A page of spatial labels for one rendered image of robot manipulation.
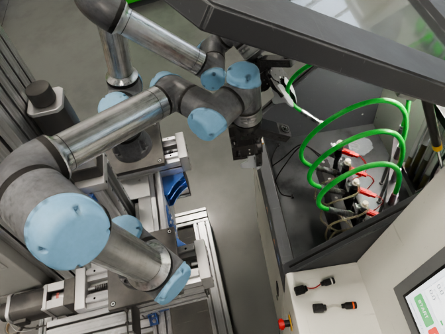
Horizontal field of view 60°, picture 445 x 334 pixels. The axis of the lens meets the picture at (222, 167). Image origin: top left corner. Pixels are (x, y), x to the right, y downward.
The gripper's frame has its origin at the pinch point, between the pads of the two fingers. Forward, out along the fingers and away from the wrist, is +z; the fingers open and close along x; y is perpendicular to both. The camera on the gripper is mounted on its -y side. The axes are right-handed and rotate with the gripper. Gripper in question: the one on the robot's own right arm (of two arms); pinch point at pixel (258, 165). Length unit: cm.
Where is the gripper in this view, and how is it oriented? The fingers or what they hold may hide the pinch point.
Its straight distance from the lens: 112.2
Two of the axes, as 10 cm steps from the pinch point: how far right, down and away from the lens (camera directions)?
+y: -9.9, 1.6, 0.2
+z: 1.1, 6.0, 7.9
